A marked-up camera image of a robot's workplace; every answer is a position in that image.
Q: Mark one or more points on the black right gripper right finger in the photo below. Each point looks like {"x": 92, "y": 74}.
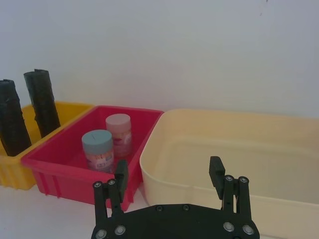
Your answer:
{"x": 219, "y": 179}

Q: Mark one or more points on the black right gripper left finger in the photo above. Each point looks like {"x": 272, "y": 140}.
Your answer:
{"x": 119, "y": 183}

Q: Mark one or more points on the cream plastic bin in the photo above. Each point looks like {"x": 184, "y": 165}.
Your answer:
{"x": 199, "y": 159}

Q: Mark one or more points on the jar with blue lid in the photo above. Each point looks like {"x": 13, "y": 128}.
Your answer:
{"x": 98, "y": 152}

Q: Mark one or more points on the jar with pink lid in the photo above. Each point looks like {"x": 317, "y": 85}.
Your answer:
{"x": 119, "y": 134}

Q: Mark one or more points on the red plastic bin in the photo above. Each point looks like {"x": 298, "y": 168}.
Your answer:
{"x": 64, "y": 159}

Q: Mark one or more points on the yellow plastic bin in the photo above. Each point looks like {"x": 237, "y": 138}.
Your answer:
{"x": 15, "y": 171}

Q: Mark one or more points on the black rolled bag bundle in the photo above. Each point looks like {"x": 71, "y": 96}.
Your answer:
{"x": 42, "y": 104}
{"x": 11, "y": 124}

